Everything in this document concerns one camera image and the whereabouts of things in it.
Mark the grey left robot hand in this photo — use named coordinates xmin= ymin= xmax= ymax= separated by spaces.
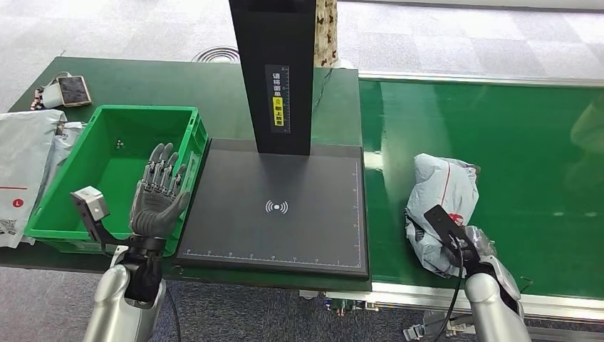
xmin=130 ymin=142 xmax=192 ymax=239

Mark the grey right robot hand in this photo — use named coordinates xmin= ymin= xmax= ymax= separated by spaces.
xmin=455 ymin=226 xmax=499 ymax=279

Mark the grey poly mailer package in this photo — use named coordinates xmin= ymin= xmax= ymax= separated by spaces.
xmin=405 ymin=153 xmax=482 ymax=279

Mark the green conveyor belt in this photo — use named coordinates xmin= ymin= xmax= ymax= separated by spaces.
xmin=358 ymin=78 xmax=604 ymax=301

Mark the black inbound scanner machine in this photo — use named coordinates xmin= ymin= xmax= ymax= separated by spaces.
xmin=175 ymin=0 xmax=370 ymax=280

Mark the small box with black pad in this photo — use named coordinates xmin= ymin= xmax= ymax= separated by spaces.
xmin=56 ymin=75 xmax=93 ymax=108

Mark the clear plastic film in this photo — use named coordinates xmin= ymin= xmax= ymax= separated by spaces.
xmin=464 ymin=225 xmax=499 ymax=258

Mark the green plastic crate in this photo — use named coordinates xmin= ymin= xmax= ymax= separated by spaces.
xmin=24 ymin=104 xmax=209 ymax=256

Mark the grey mailer bag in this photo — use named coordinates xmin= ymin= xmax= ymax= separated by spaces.
xmin=35 ymin=121 xmax=88 ymax=209

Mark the dark green table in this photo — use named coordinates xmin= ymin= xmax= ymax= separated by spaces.
xmin=0 ymin=56 xmax=374 ymax=294

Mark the green circuit board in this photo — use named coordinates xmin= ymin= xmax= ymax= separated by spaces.
xmin=326 ymin=297 xmax=378 ymax=315

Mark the white mailer bag red print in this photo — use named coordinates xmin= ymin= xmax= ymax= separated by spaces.
xmin=0 ymin=109 xmax=67 ymax=249

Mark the small white block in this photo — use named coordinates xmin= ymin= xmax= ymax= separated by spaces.
xmin=41 ymin=83 xmax=65 ymax=110

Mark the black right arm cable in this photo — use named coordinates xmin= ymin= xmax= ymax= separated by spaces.
xmin=432 ymin=233 xmax=466 ymax=342

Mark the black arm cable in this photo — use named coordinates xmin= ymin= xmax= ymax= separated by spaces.
xmin=432 ymin=233 xmax=466 ymax=342
xmin=165 ymin=288 xmax=183 ymax=342

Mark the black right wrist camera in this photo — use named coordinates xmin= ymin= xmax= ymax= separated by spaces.
xmin=423 ymin=204 xmax=477 ymax=258

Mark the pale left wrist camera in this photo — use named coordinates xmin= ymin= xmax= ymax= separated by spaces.
xmin=69 ymin=185 xmax=124 ymax=249

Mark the silver conveyor frame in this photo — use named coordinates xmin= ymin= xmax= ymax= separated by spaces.
xmin=324 ymin=69 xmax=604 ymax=331

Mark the grey cable connector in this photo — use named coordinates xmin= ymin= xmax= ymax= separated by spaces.
xmin=403 ymin=323 xmax=427 ymax=342

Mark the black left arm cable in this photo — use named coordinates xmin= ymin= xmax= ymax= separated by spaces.
xmin=165 ymin=288 xmax=183 ymax=342

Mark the coiled hose on floor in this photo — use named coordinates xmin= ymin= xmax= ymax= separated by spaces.
xmin=191 ymin=46 xmax=241 ymax=65

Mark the thin black machine cable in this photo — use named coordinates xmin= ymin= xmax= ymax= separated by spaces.
xmin=311 ymin=68 xmax=334 ymax=114

